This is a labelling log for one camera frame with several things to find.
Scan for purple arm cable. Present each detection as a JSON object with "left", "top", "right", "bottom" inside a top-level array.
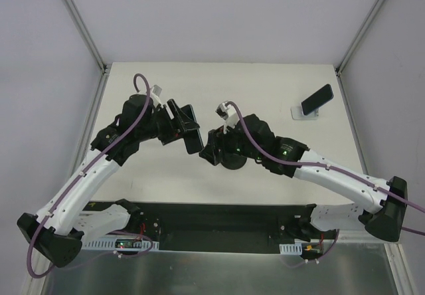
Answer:
[
  {"left": 225, "top": 101, "right": 425, "bottom": 269},
  {"left": 26, "top": 73, "right": 157, "bottom": 279}
]

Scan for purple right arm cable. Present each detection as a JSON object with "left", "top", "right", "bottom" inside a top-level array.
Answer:
[{"left": 225, "top": 101, "right": 425, "bottom": 269}]

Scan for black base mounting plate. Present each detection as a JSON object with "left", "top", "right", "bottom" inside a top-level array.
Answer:
[{"left": 99, "top": 201, "right": 343, "bottom": 254}]

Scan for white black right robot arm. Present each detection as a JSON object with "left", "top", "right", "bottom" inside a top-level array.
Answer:
[{"left": 199, "top": 114, "right": 407, "bottom": 243}]

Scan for white folding phone stand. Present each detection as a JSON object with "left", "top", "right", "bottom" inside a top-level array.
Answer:
[{"left": 290, "top": 106, "right": 319, "bottom": 121}]

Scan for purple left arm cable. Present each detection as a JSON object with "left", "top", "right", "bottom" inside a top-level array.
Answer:
[{"left": 26, "top": 73, "right": 157, "bottom": 279}]

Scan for blue smartphone black screen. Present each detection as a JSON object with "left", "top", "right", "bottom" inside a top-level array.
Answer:
[{"left": 301, "top": 84, "right": 334, "bottom": 115}]

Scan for black round-base phone holder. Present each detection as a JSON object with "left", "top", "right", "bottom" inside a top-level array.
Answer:
[{"left": 220, "top": 153, "right": 247, "bottom": 170}]

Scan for left white cable duct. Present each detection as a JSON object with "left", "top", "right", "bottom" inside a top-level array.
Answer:
[{"left": 82, "top": 237, "right": 159, "bottom": 252}]

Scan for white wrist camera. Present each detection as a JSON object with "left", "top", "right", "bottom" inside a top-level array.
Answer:
[
  {"left": 216, "top": 102, "right": 239, "bottom": 134},
  {"left": 150, "top": 84, "right": 163, "bottom": 108}
]

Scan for teal smartphone black screen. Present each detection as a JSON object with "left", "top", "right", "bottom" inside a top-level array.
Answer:
[{"left": 181, "top": 104, "right": 204, "bottom": 155}]

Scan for left aluminium frame post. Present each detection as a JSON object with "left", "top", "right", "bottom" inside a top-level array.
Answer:
[{"left": 62, "top": 0, "right": 108, "bottom": 74}]

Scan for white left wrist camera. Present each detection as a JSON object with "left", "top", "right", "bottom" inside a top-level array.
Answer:
[{"left": 150, "top": 84, "right": 163, "bottom": 108}]

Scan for right aluminium frame post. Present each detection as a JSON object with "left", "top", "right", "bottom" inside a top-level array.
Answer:
[{"left": 335, "top": 0, "right": 388, "bottom": 76}]

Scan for right white cable duct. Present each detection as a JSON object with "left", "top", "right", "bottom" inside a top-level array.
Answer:
[{"left": 279, "top": 243, "right": 303, "bottom": 256}]

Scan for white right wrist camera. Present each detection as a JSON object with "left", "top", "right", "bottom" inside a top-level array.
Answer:
[{"left": 216, "top": 102, "right": 239, "bottom": 134}]

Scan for aluminium frame post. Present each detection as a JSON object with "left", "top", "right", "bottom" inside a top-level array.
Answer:
[
  {"left": 62, "top": 0, "right": 108, "bottom": 74},
  {"left": 335, "top": 0, "right": 388, "bottom": 76}
]

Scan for white cable duct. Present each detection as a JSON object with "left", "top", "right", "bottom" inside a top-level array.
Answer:
[
  {"left": 279, "top": 243, "right": 303, "bottom": 256},
  {"left": 82, "top": 237, "right": 159, "bottom": 252}
]

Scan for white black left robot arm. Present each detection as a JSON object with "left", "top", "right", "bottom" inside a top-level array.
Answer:
[{"left": 17, "top": 94, "right": 203, "bottom": 268}]

